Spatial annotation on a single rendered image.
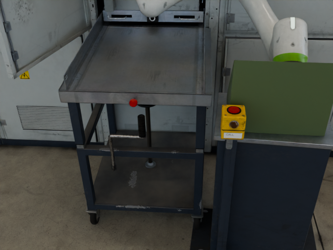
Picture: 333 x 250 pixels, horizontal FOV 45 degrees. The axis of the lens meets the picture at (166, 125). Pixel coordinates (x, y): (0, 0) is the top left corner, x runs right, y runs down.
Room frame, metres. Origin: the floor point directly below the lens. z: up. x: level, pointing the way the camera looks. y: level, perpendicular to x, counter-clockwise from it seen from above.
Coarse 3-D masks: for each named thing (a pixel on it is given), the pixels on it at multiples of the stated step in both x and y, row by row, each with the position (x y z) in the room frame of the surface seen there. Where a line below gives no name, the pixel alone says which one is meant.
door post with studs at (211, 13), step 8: (208, 0) 2.04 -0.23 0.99; (216, 0) 2.03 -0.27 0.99; (208, 8) 2.04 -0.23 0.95; (216, 8) 2.03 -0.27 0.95; (208, 16) 2.04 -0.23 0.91; (216, 16) 2.03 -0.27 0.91; (208, 24) 2.04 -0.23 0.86; (216, 24) 2.03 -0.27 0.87; (216, 32) 2.03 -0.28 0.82; (216, 40) 2.03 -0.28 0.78; (216, 48) 2.03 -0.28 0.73; (208, 112) 2.03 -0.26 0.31; (208, 120) 2.03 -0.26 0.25; (208, 128) 2.03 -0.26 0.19; (208, 136) 2.03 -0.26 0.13; (208, 144) 2.03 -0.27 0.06
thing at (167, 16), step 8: (104, 8) 2.14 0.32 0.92; (200, 8) 2.11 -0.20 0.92; (104, 16) 2.11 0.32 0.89; (112, 16) 2.11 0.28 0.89; (120, 16) 2.11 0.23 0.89; (128, 16) 2.10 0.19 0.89; (136, 16) 2.10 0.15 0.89; (144, 16) 2.09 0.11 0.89; (160, 16) 2.09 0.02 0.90; (168, 16) 2.08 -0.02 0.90; (176, 16) 2.08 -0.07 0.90; (184, 16) 2.07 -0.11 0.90; (192, 16) 2.07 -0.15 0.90; (200, 16) 2.07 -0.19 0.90
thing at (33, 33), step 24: (0, 0) 1.57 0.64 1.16; (24, 0) 1.71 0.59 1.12; (48, 0) 1.85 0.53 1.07; (72, 0) 2.01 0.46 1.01; (0, 24) 1.53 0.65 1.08; (24, 24) 1.68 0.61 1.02; (48, 24) 1.82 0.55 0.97; (72, 24) 1.99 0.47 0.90; (0, 48) 1.54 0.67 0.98; (24, 48) 1.65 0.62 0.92; (48, 48) 1.79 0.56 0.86
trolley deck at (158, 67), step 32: (128, 32) 2.00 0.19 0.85; (160, 32) 1.99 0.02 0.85; (192, 32) 1.98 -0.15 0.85; (96, 64) 1.64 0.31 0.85; (128, 64) 1.63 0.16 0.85; (160, 64) 1.62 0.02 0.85; (192, 64) 1.61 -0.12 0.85; (64, 96) 1.41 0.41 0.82; (96, 96) 1.40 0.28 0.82; (128, 96) 1.39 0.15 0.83; (160, 96) 1.37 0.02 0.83; (192, 96) 1.36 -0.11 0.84
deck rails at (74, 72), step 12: (96, 24) 1.98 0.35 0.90; (204, 24) 1.94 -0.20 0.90; (96, 36) 1.95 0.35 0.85; (204, 36) 1.76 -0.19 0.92; (84, 48) 1.72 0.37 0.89; (96, 48) 1.80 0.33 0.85; (204, 48) 1.63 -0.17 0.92; (72, 60) 1.54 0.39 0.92; (84, 60) 1.67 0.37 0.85; (204, 60) 1.52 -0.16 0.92; (72, 72) 1.51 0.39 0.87; (204, 72) 1.41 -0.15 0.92; (72, 84) 1.45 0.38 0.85; (204, 84) 1.36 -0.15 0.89
